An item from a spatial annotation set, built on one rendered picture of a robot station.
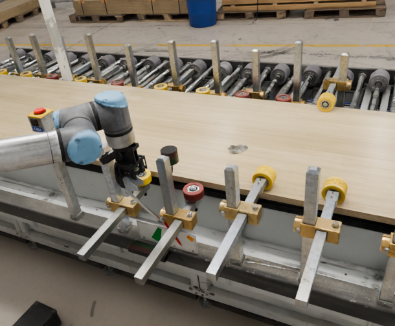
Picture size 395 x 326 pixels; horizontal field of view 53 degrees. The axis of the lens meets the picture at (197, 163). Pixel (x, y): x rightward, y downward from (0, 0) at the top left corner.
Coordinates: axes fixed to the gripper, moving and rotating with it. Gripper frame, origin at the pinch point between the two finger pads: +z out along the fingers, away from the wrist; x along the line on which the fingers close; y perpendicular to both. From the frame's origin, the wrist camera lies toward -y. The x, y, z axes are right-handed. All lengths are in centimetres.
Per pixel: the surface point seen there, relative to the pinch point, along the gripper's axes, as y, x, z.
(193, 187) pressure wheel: 14.7, 19.0, 9.2
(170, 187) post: 12.3, 7.3, 1.1
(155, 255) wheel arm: 14.9, -12.5, 14.2
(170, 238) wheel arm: 16.0, -3.7, 14.5
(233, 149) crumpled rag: 19, 49, 10
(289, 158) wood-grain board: 43, 50, 11
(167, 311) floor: -13, 19, 100
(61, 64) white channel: -122, 102, -1
